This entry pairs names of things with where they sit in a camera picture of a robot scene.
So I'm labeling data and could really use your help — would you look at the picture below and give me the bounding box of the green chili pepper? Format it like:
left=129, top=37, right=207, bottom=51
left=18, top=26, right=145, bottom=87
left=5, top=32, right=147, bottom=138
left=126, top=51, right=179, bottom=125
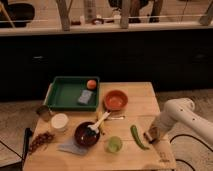
left=130, top=125, right=149, bottom=150

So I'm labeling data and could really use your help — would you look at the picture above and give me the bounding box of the orange red bowl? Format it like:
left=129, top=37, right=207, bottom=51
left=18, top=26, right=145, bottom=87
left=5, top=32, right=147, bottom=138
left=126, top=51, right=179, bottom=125
left=103, top=90, right=128, bottom=111

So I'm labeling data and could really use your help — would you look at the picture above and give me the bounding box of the green translucent cup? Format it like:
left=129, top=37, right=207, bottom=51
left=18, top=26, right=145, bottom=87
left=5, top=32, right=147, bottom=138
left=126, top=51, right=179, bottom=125
left=106, top=136, right=123, bottom=153

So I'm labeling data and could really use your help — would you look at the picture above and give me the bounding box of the black table clamp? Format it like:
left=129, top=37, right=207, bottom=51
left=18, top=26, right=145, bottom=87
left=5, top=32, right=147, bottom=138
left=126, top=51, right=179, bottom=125
left=22, top=128, right=33, bottom=161

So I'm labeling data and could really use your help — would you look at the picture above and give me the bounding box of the green plastic tray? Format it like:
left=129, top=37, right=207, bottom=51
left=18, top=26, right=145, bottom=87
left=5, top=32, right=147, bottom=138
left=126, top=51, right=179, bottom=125
left=45, top=76, right=99, bottom=111

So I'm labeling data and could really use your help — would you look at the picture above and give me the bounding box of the orange fruit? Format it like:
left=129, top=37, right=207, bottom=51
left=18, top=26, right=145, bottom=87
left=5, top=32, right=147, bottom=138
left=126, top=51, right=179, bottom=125
left=87, top=80, right=97, bottom=90

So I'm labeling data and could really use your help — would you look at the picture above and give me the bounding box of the white round container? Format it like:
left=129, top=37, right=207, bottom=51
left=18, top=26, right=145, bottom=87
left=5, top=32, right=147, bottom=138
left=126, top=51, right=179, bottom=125
left=51, top=113, right=69, bottom=132

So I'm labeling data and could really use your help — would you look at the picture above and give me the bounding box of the dark maroon bowl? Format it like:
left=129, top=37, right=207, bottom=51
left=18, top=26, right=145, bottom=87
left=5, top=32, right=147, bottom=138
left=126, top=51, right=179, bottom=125
left=74, top=122, right=100, bottom=148

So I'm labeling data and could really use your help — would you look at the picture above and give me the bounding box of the white plastic spoon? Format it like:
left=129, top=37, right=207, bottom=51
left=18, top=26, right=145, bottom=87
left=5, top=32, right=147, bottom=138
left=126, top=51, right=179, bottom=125
left=88, top=112, right=110, bottom=133

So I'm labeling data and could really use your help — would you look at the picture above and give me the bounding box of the blue grey sponge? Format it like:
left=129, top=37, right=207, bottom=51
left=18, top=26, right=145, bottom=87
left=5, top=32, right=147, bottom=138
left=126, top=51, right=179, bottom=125
left=78, top=90, right=93, bottom=105

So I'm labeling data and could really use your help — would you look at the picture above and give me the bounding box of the black cable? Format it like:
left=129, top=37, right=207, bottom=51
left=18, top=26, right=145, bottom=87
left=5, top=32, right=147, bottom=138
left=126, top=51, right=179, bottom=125
left=169, top=133, right=213, bottom=171

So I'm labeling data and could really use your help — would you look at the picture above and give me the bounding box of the grey folded cloth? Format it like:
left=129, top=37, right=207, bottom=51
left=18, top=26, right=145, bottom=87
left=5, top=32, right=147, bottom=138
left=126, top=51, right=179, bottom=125
left=58, top=137, right=88, bottom=155

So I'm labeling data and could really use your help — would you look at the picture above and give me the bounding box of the brown dried chili bunch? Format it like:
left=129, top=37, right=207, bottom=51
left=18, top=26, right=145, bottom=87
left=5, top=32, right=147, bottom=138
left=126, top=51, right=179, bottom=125
left=28, top=132, right=54, bottom=154

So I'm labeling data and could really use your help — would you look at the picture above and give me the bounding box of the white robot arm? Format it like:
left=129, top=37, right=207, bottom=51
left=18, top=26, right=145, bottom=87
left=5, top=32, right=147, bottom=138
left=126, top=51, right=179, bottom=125
left=144, top=98, right=213, bottom=145

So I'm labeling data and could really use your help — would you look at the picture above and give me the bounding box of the metal fork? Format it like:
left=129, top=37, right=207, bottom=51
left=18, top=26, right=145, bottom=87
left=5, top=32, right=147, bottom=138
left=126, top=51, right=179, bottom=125
left=106, top=116, right=125, bottom=120

